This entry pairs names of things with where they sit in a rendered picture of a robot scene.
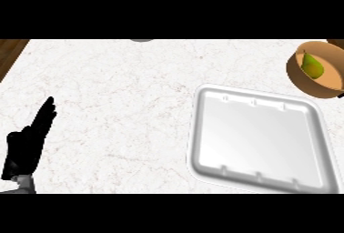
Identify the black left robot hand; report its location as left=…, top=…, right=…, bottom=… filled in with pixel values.
left=0, top=96, right=59, bottom=181

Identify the white rectangular tray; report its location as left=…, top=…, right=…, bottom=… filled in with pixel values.
left=186, top=83, right=341, bottom=194

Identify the green pear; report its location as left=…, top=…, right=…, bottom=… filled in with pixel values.
left=300, top=50, right=325, bottom=80

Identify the orange round pot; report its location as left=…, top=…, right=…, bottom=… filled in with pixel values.
left=285, top=40, right=344, bottom=99

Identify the brown wooden panel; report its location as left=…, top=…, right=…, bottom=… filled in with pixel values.
left=0, top=39, right=31, bottom=84

